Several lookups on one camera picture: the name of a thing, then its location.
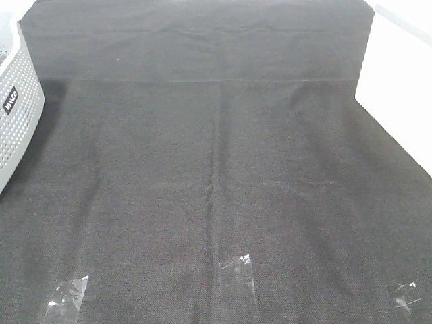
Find black table cloth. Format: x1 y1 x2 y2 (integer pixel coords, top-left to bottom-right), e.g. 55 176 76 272
1 1 431 323

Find clear tape strip middle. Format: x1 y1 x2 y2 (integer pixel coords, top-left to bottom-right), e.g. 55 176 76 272
219 254 259 323

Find clear tape strip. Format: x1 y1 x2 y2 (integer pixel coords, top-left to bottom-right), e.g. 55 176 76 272
219 254 259 323
43 275 88 324
387 281 423 317

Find white slotted storage box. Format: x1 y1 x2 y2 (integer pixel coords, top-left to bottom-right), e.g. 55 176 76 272
355 1 431 173

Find grey perforated laundry basket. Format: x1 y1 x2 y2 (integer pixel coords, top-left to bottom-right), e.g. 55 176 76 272
1 11 45 190

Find clear tape strip left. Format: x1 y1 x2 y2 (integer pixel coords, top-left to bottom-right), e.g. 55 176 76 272
43 275 88 324

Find clear tape strip right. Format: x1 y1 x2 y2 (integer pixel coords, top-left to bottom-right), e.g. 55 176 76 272
387 281 423 317

